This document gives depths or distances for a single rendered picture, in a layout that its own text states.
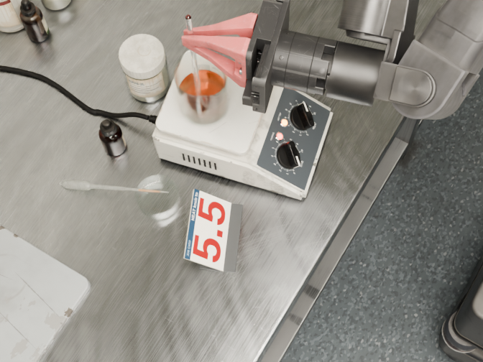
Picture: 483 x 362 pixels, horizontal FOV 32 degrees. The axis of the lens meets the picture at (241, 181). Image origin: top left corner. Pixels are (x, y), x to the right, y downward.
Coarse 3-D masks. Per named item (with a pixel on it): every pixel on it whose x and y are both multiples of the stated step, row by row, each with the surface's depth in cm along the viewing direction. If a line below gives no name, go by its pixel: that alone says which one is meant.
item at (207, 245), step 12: (204, 204) 103; (216, 204) 104; (204, 216) 102; (216, 216) 103; (204, 228) 102; (216, 228) 103; (204, 240) 101; (216, 240) 103; (192, 252) 100; (204, 252) 101; (216, 252) 102; (216, 264) 102
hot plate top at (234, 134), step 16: (176, 96) 102; (240, 96) 102; (160, 112) 101; (176, 112) 101; (240, 112) 101; (256, 112) 101; (160, 128) 101; (176, 128) 101; (192, 128) 100; (208, 128) 100; (224, 128) 100; (240, 128) 100; (256, 128) 100; (208, 144) 100; (224, 144) 100; (240, 144) 99
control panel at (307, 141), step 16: (288, 96) 105; (304, 96) 106; (288, 112) 104; (320, 112) 107; (272, 128) 103; (288, 128) 104; (320, 128) 106; (272, 144) 102; (304, 144) 105; (272, 160) 102; (304, 160) 104; (288, 176) 103; (304, 176) 104
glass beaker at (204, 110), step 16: (176, 64) 95; (208, 64) 98; (176, 80) 94; (224, 80) 99; (192, 96) 94; (208, 96) 93; (224, 96) 96; (192, 112) 97; (208, 112) 97; (224, 112) 100
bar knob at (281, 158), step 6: (282, 144) 103; (288, 144) 102; (294, 144) 102; (282, 150) 102; (288, 150) 102; (294, 150) 102; (282, 156) 102; (288, 156) 102; (294, 156) 101; (282, 162) 102; (288, 162) 102; (294, 162) 101; (300, 162) 102; (288, 168) 102
